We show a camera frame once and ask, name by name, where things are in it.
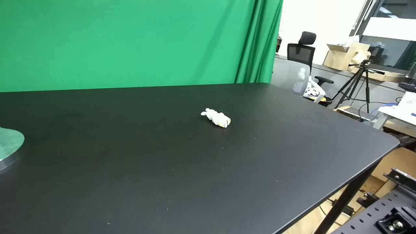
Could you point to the white paper stack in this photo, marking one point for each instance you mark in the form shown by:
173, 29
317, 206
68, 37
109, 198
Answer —
403, 109

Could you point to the black office chair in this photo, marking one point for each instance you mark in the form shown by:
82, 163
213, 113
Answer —
301, 52

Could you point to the open cardboard box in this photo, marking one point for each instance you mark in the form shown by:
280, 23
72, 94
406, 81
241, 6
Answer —
342, 55

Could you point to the black metal bracket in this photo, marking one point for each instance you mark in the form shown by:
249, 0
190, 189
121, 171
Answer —
401, 178

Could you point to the green backdrop curtain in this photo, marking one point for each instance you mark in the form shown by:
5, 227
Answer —
130, 42

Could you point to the black table leg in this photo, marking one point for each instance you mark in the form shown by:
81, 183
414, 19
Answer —
345, 198

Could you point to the green disc at table edge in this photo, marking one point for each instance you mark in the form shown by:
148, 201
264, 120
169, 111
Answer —
8, 143

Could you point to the black perforated breadboard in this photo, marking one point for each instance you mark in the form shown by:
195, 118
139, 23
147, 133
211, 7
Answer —
377, 214

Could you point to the white plush toy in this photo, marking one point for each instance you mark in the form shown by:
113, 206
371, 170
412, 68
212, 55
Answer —
217, 117

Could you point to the black camera tripod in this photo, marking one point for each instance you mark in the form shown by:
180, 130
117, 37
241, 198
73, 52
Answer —
356, 79

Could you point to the checkerboard calibration board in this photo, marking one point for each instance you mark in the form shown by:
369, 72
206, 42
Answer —
312, 89

